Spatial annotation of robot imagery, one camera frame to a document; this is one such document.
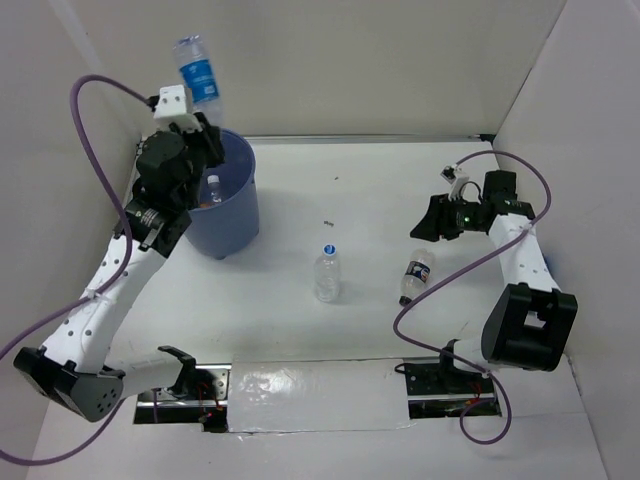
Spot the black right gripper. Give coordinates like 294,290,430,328
410,192,486,242

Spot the clear unlabelled plastic bottle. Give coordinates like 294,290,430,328
207,175,225,206

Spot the clear Pepsi bottle black label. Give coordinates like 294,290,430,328
399,248,435,307

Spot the crushed bottle blue label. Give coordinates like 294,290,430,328
173,35,224,127

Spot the clear bottle white blue cap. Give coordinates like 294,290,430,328
314,244,341,303

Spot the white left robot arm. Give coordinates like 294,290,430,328
14,112,224,422

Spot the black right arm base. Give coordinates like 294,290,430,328
394,359,501,420

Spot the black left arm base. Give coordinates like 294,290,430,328
133,363,232,433

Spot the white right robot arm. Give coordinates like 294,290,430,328
410,166,578,392

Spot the blue plastic bin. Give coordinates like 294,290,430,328
185,129,259,259

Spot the white front cover panel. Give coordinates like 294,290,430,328
227,359,411,434

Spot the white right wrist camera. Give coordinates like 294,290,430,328
441,165,470,201

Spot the aluminium table edge rail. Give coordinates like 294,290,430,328
122,135,148,205

